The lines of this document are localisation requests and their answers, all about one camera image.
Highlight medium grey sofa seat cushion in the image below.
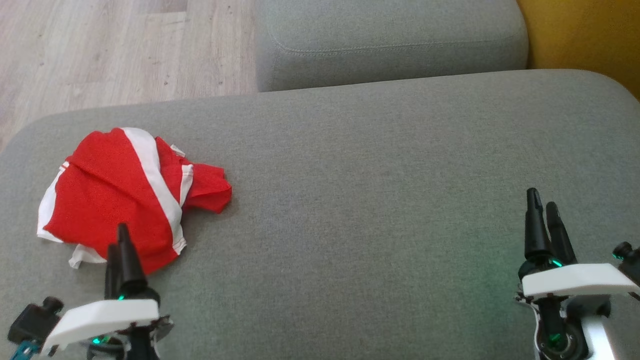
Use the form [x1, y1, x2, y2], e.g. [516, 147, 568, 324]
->
[254, 0, 530, 93]

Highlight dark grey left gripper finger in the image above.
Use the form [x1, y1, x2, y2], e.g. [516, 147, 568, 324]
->
[117, 223, 149, 297]
[104, 244, 121, 300]

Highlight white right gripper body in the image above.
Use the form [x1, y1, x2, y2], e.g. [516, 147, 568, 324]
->
[516, 260, 640, 360]

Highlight red jersey with white sleeves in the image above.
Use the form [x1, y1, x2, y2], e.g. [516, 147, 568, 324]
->
[37, 144, 234, 269]

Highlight large yellow sofa backrest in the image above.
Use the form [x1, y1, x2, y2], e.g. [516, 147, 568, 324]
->
[516, 0, 640, 100]

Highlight large grey sofa seat cushion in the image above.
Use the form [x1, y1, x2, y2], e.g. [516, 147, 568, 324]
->
[0, 69, 640, 360]

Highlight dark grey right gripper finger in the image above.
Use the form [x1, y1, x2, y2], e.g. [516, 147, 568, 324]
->
[545, 201, 577, 264]
[523, 188, 551, 262]

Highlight red shorts with white stripe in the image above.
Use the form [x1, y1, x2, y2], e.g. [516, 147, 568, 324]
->
[44, 127, 189, 276]

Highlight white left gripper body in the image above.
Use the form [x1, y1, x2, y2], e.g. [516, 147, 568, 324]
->
[41, 287, 175, 360]

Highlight teal left camera cable plug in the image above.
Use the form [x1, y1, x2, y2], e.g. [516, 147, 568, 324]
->
[10, 339, 40, 360]

